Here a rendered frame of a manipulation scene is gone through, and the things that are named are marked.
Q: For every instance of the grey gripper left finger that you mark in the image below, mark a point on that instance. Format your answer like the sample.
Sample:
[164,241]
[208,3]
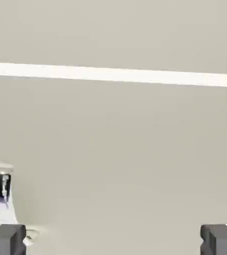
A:
[3,240]

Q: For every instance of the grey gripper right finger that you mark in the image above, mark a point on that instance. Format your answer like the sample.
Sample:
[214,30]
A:
[221,241]

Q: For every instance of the beige cabinet door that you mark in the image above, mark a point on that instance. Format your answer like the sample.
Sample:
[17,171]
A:
[113,31]
[113,149]

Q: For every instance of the beige painted cabinet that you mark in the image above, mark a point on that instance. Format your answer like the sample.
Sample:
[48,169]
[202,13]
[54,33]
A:
[113,74]

